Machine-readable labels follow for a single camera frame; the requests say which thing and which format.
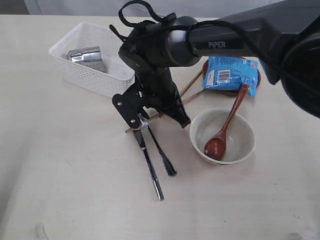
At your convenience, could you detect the white perforated plastic basket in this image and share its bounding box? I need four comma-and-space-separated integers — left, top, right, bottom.
48, 22, 135, 98

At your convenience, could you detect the silver table knife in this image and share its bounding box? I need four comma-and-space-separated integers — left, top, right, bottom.
133, 130, 165, 202

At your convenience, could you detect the blue snack bag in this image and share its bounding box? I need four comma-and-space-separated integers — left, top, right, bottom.
201, 55, 259, 98

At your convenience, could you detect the silver fork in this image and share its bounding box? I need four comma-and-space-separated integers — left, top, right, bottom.
147, 125, 177, 177

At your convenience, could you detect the brown wooden chopstick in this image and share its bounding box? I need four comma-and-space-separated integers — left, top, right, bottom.
125, 89, 206, 134
179, 71, 202, 97

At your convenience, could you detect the brown wooden spoon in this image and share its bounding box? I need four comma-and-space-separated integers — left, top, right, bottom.
203, 84, 250, 161

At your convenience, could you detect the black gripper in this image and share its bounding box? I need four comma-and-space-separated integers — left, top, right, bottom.
135, 67, 191, 128

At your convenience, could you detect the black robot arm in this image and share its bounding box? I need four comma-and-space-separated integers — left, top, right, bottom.
112, 0, 320, 129

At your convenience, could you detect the white ceramic bowl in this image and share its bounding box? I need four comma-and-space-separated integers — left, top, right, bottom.
189, 108, 256, 165

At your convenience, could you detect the steel cup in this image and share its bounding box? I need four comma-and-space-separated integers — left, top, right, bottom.
63, 46, 107, 73

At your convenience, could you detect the grey curtain backdrop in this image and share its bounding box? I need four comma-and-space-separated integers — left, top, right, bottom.
0, 0, 277, 18

